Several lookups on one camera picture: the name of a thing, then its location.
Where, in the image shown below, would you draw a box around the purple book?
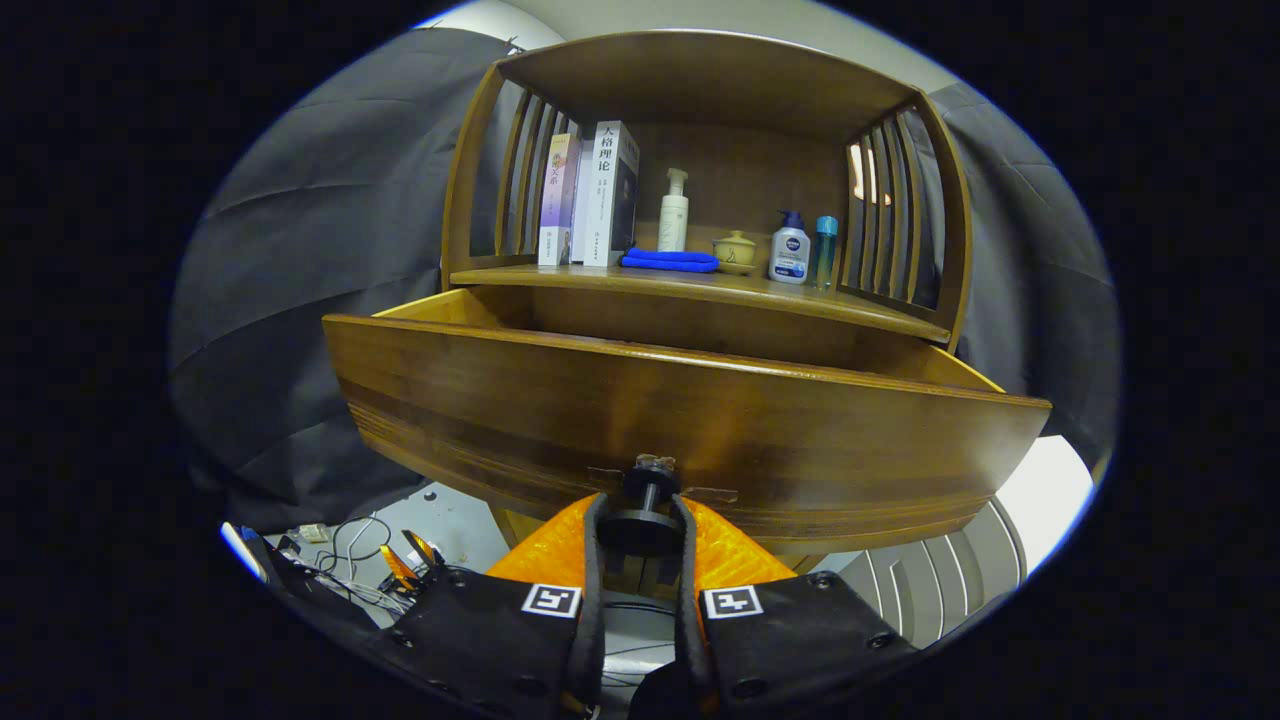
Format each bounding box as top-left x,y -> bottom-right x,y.
538,133 -> 581,268

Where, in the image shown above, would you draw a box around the white blue pump bottle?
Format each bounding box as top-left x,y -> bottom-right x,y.
768,210 -> 811,285

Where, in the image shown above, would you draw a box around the brown wooden drawer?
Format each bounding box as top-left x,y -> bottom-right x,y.
322,285 -> 1053,557

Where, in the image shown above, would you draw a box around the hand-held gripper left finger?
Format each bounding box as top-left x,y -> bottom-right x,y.
365,493 -> 609,716

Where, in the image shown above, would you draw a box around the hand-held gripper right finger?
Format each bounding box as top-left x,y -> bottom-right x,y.
670,493 -> 919,716

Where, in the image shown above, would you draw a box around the brown wooden cabinet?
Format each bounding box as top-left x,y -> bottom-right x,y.
440,28 -> 976,601

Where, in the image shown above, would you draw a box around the yellow lidded teacup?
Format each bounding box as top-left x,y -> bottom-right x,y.
712,230 -> 759,276

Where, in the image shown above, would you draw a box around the blue folded cloth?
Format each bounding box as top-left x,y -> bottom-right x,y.
620,247 -> 720,274

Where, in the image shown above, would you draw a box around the wooden countertop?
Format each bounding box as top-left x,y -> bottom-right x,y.
450,262 -> 951,343

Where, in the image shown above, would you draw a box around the orange black tool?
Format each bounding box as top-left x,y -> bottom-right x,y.
378,528 -> 448,593

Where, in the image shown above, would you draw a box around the white table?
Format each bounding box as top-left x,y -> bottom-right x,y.
810,435 -> 1096,651

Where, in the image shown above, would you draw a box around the teal bottle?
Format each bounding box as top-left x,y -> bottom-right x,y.
812,216 -> 839,291

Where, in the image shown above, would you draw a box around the black floor cables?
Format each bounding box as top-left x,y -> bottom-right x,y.
318,513 -> 396,601

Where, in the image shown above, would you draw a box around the white book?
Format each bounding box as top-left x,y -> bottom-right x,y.
570,120 -> 641,268

